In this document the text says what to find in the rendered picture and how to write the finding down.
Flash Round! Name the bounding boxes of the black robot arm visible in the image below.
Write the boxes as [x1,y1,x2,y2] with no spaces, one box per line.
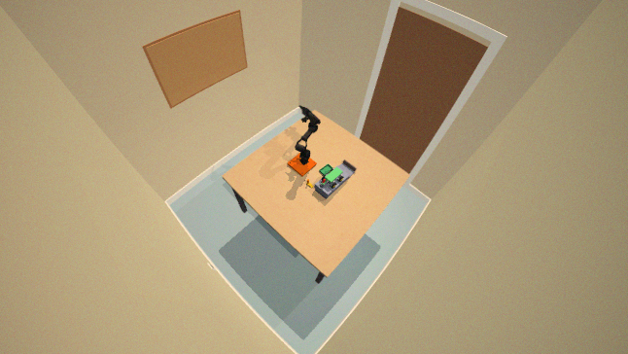
[295,115,321,165]

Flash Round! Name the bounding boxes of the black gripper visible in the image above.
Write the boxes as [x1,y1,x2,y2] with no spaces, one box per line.
[298,105,315,120]

